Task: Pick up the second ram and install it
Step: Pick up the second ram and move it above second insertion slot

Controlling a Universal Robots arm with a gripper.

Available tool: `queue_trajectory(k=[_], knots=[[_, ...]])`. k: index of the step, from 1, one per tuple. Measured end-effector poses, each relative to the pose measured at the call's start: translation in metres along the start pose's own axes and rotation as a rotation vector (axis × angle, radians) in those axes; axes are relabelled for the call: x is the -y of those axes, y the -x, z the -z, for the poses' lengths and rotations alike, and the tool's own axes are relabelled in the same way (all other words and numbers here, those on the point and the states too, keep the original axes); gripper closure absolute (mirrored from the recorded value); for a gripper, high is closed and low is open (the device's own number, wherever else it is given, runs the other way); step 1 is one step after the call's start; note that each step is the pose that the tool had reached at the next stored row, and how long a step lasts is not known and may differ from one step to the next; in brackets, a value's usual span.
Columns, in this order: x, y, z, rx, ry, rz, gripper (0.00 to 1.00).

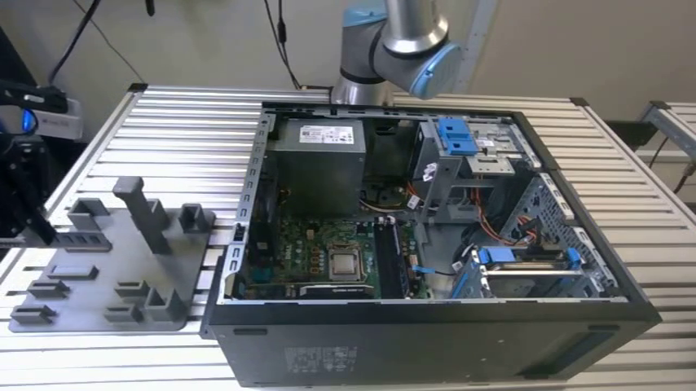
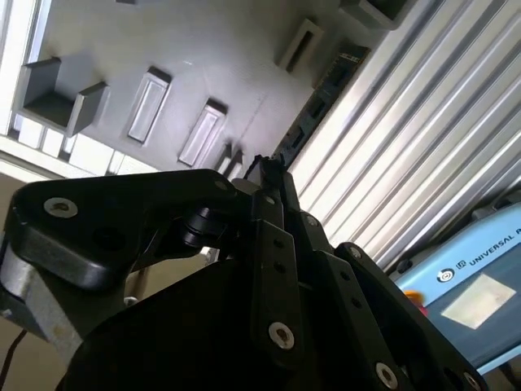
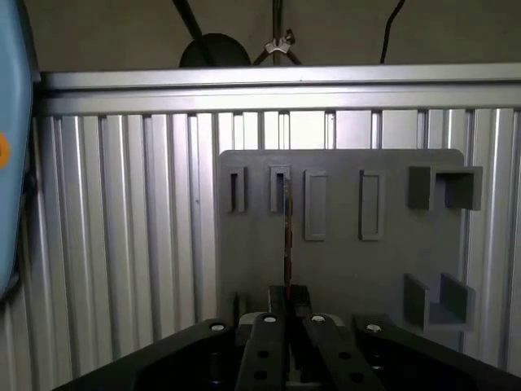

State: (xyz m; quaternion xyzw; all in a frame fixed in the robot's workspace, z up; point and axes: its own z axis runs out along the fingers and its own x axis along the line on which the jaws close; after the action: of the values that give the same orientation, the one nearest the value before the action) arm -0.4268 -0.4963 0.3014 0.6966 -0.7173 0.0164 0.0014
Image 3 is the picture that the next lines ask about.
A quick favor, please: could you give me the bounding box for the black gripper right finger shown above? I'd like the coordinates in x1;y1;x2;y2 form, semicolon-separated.
289;284;521;391

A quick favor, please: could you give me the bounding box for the thin stand with silver clamp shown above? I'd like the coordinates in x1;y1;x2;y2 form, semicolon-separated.
251;0;303;67

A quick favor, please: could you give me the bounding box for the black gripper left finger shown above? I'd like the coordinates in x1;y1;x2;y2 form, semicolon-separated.
50;284;291;391

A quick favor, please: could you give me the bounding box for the black tripod with round base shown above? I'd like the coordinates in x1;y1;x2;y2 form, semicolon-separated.
170;0;252;68

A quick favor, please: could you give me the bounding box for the black floor cable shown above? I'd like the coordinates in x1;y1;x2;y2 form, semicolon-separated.
379;0;408;65

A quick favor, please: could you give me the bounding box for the blue RAM stick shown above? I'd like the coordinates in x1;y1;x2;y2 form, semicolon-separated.
282;175;296;305

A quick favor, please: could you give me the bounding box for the pale blue teach pendant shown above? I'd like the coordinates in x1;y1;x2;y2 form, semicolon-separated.
0;0;41;305

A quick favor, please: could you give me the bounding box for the grey plastic parts rack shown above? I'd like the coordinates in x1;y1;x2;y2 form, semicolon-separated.
215;148;484;355

